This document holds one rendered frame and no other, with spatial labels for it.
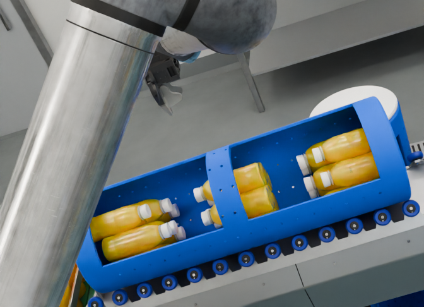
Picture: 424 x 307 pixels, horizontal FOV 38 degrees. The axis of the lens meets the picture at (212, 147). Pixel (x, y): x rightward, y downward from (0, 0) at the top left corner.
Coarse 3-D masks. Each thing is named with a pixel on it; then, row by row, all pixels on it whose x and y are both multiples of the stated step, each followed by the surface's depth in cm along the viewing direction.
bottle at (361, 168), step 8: (368, 152) 159; (344, 160) 159; (352, 160) 158; (360, 160) 157; (368, 160) 156; (336, 168) 158; (344, 168) 157; (352, 168) 157; (360, 168) 156; (368, 168) 156; (376, 168) 156; (328, 176) 159; (336, 176) 158; (344, 176) 157; (352, 176) 157; (360, 176) 157; (368, 176) 157; (376, 176) 157; (336, 184) 159; (344, 184) 158; (352, 184) 159
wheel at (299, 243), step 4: (296, 236) 165; (300, 236) 165; (304, 236) 165; (292, 240) 165; (296, 240) 165; (300, 240) 165; (304, 240) 165; (292, 244) 165; (296, 244) 165; (300, 244) 165; (304, 244) 165; (296, 248) 165; (300, 248) 165; (304, 248) 165
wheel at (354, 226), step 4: (348, 220) 163; (352, 220) 163; (356, 220) 162; (360, 220) 162; (348, 224) 163; (352, 224) 163; (356, 224) 162; (360, 224) 162; (348, 228) 163; (352, 228) 162; (356, 228) 162; (360, 228) 162; (352, 232) 162; (356, 232) 162
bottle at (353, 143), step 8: (360, 128) 160; (336, 136) 161; (344, 136) 160; (352, 136) 159; (360, 136) 158; (328, 144) 160; (336, 144) 159; (344, 144) 159; (352, 144) 158; (360, 144) 158; (368, 144) 158; (320, 152) 161; (328, 152) 160; (336, 152) 159; (344, 152) 159; (352, 152) 159; (360, 152) 159; (328, 160) 161; (336, 160) 161
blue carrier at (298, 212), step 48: (240, 144) 167; (288, 144) 177; (384, 144) 149; (144, 192) 184; (192, 192) 185; (288, 192) 180; (336, 192) 153; (384, 192) 153; (192, 240) 159; (240, 240) 160; (96, 288) 168
